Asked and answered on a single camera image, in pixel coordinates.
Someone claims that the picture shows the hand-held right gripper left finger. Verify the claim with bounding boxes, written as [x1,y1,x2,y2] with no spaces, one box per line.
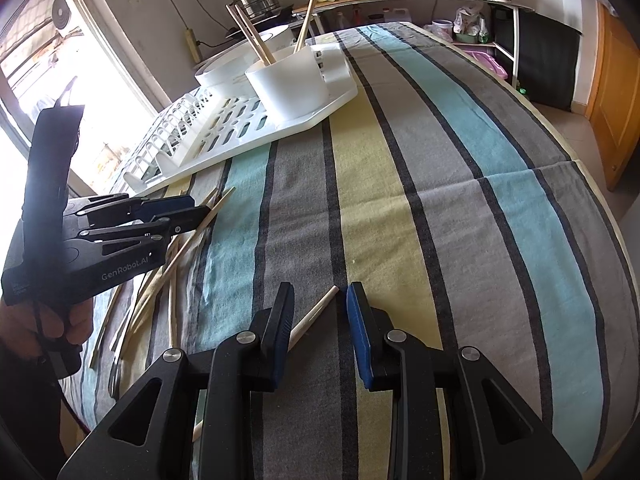
[57,281,296,480]

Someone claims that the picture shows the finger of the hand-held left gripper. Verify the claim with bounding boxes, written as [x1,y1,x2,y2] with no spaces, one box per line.
[75,193,196,226]
[79,208,209,261]

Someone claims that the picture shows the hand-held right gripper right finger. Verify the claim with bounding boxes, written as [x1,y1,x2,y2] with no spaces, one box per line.
[346,281,583,480]

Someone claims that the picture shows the light wooden chopstick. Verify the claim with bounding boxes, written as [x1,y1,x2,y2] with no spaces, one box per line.
[191,285,341,443]
[292,0,326,55]
[297,0,333,55]
[226,4,271,66]
[234,2,277,65]

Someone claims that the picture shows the group of wooden chopsticks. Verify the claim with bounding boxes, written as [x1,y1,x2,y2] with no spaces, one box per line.
[90,186,237,368]

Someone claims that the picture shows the white plastic dish rack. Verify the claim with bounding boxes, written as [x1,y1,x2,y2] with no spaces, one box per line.
[122,42,359,196]

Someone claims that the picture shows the white utensil cup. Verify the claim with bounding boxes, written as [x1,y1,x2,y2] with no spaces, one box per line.
[245,45,330,124]

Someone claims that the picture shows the person's left forearm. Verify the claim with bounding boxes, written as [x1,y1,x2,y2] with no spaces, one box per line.
[0,342,76,466]

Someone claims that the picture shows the person's left hand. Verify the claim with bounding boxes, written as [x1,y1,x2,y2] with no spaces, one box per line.
[0,294,94,356]

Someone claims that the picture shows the striped tablecloth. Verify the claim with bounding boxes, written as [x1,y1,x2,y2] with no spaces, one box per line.
[80,22,640,480]

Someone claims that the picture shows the white bowl with dark rim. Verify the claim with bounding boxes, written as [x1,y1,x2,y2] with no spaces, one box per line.
[194,24,297,87]

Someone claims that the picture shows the beige power strip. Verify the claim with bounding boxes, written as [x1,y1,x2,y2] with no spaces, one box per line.
[184,27,202,66]

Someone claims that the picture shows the outdoor air conditioner unit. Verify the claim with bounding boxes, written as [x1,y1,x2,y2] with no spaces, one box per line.
[47,0,78,36]

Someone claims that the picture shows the induction cooker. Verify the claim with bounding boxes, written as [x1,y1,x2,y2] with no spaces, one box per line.
[225,4,296,40]

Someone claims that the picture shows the steel steamer pot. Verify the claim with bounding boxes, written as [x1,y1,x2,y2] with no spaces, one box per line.
[231,0,281,18]

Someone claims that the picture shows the black panel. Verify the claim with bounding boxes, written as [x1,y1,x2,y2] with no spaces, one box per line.
[495,7,583,113]

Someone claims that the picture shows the food packets in bags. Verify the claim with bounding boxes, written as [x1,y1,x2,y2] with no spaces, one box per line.
[452,6,488,43]

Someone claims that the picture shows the wooden door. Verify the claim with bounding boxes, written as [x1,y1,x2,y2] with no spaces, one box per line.
[582,0,640,193]

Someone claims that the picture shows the white window frame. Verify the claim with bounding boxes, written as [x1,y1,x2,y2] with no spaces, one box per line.
[0,0,171,201]

